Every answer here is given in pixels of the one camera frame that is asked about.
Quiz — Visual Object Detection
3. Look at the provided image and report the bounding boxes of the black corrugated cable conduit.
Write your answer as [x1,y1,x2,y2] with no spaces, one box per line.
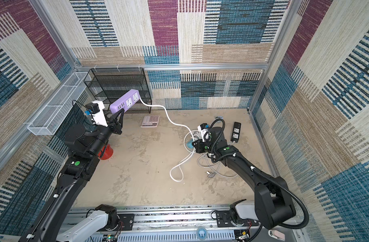
[204,118,309,230]

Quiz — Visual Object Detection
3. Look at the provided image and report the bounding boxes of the black wire mesh shelf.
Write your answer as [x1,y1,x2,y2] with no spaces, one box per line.
[84,68,152,114]

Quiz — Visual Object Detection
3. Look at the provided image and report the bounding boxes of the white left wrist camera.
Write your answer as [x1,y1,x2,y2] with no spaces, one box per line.
[85,100,108,127]

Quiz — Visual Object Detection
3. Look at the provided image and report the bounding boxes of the pink calculator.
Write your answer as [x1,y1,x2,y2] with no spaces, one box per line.
[141,116,160,128]

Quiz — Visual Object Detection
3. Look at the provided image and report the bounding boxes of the white power strip cord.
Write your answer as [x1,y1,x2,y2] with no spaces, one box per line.
[197,152,238,178]

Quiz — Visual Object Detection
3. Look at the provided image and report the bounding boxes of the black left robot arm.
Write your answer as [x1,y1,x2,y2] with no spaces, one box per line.
[20,110,124,242]

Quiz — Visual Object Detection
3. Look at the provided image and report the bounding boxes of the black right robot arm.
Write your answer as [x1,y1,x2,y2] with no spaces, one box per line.
[192,124,300,229]

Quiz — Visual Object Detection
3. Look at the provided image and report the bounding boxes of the black power strip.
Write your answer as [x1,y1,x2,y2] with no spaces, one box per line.
[231,122,241,143]

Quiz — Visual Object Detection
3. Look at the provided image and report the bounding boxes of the red pen cup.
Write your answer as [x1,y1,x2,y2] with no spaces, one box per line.
[98,144,113,160]

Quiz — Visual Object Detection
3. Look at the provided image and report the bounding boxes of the teal power strip with cord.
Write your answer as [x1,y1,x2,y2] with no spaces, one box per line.
[186,139,193,150]

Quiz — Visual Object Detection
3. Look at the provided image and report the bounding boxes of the white wire mesh basket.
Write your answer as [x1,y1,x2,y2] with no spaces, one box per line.
[28,72,87,136]

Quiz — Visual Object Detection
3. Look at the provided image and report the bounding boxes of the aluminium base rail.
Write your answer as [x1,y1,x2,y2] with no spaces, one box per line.
[54,205,308,242]

